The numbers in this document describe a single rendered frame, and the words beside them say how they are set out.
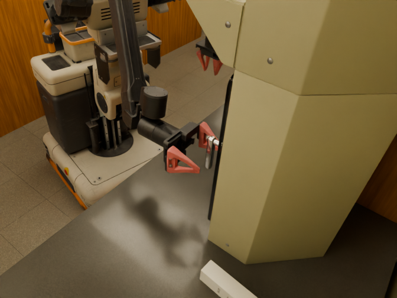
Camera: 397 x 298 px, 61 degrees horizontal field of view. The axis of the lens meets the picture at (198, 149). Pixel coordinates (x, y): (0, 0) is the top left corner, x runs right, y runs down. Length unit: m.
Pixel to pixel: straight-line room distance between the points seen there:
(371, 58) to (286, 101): 0.12
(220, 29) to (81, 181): 1.52
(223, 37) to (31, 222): 1.83
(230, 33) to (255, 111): 0.13
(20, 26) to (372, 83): 2.33
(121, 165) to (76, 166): 0.25
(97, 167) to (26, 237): 0.54
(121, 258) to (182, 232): 0.16
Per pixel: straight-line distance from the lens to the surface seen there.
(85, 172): 1.97
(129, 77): 0.87
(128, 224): 0.90
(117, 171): 1.95
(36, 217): 2.21
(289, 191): 0.66
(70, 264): 0.86
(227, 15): 0.53
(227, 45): 0.54
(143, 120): 0.83
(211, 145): 0.72
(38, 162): 2.53
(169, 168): 0.76
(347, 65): 0.52
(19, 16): 2.60
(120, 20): 0.90
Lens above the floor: 1.67
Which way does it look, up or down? 42 degrees down
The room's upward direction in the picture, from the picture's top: 6 degrees clockwise
